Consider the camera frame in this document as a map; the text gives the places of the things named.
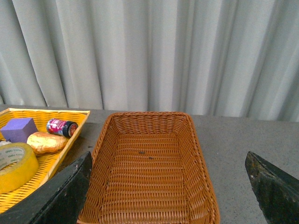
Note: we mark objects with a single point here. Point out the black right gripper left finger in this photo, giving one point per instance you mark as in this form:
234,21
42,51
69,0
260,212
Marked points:
58,201

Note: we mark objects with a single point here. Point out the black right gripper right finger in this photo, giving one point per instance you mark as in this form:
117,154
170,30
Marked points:
276,191

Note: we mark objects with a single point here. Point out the yellow tape roll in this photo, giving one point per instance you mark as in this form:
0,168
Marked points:
18,164

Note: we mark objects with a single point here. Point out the yellow wicker basket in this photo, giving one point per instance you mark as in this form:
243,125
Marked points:
49,162

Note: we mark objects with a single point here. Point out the brown wicker basket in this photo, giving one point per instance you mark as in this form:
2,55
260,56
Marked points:
148,168

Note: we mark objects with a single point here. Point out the golden bread roll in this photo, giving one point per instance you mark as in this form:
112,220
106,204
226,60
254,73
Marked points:
42,143

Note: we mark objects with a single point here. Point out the small bottle with black cap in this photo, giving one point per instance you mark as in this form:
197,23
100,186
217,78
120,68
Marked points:
61,127

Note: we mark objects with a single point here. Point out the purple foam cube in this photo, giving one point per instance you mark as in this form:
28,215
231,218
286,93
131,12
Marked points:
18,129

